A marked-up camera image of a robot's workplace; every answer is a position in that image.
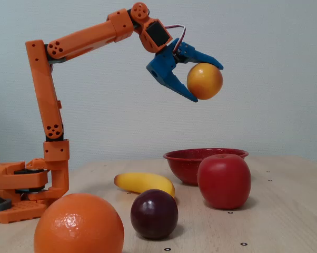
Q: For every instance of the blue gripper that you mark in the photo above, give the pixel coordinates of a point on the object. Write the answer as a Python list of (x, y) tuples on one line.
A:
[(164, 65)]

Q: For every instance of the yellow orange peach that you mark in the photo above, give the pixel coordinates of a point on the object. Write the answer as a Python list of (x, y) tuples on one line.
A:
[(204, 81)]

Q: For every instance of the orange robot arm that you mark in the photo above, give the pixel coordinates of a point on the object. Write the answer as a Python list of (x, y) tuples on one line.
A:
[(42, 87)]

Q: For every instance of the red speckled bowl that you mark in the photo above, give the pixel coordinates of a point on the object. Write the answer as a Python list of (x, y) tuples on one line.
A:
[(184, 168)]

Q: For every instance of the red apple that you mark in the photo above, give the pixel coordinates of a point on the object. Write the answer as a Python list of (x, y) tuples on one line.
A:
[(224, 182)]

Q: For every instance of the yellow banana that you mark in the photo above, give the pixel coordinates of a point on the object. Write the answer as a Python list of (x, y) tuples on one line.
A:
[(142, 182)]

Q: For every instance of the dark purple plum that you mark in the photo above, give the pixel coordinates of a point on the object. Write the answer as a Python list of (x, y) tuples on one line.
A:
[(153, 214)]

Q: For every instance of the orange fruit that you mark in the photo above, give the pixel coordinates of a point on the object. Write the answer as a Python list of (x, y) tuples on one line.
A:
[(79, 224)]

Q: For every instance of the dark grey table clamp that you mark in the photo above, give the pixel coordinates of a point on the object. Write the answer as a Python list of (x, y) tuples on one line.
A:
[(0, 204)]

